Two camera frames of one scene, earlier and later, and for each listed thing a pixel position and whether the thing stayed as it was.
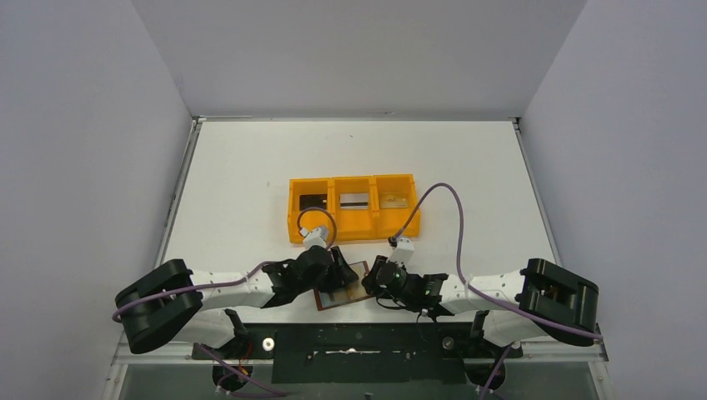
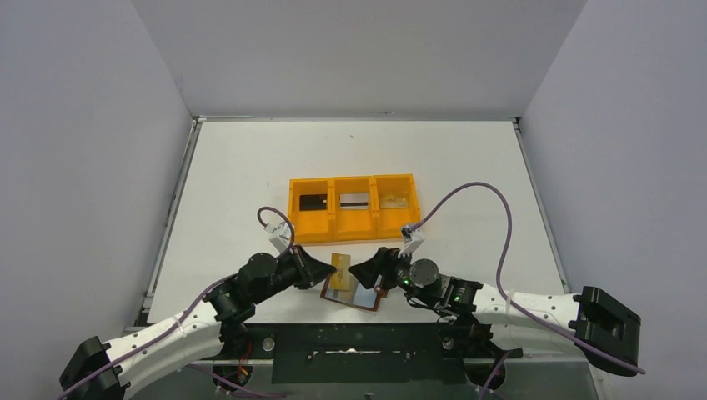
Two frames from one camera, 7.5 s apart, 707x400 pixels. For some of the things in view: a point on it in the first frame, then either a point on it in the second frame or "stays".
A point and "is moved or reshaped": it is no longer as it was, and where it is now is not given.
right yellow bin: [395, 201] stays
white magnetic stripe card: [353, 201] stays
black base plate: [362, 352] stays
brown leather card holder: [351, 292] is moved or reshaped
